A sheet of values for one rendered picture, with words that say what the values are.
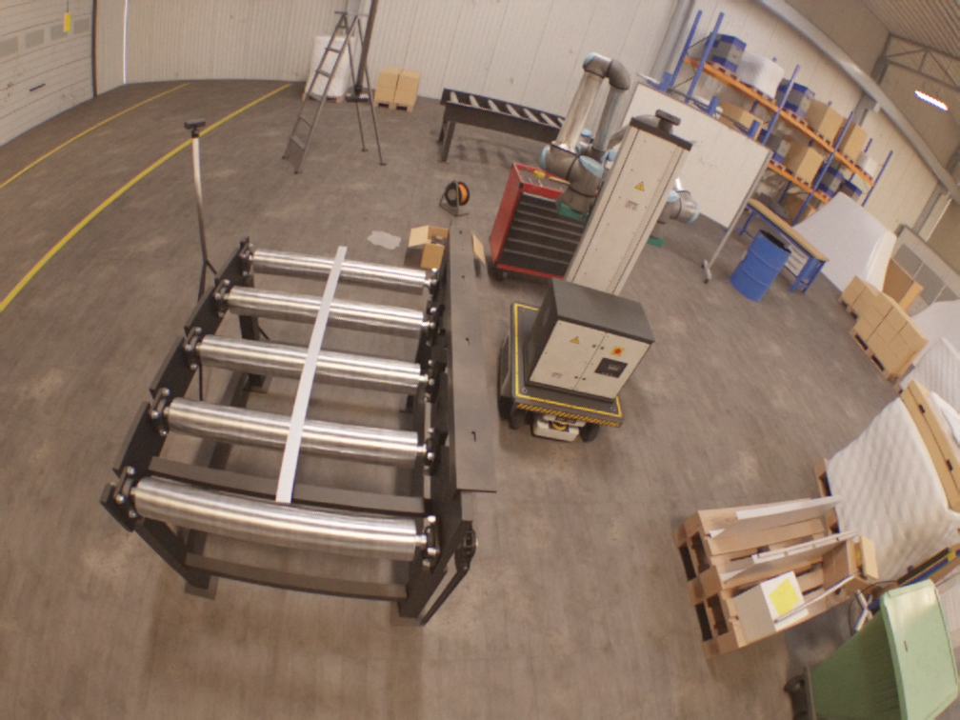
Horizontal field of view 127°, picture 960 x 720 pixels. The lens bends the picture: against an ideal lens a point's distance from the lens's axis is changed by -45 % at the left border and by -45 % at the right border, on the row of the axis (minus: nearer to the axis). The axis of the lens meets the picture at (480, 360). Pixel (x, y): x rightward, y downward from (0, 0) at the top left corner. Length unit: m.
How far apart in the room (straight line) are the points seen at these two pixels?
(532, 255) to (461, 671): 2.97
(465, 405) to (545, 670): 1.43
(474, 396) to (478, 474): 0.23
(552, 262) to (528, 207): 0.57
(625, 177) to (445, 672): 2.45
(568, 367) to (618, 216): 0.85
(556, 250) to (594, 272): 1.16
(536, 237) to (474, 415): 2.61
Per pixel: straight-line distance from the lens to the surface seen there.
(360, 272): 1.91
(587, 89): 2.41
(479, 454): 0.99
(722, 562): 2.53
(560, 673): 2.16
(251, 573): 1.73
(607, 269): 2.50
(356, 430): 1.29
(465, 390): 1.10
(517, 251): 3.55
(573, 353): 2.27
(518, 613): 2.13
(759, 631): 2.38
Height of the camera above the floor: 1.96
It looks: 42 degrees down
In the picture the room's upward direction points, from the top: 20 degrees clockwise
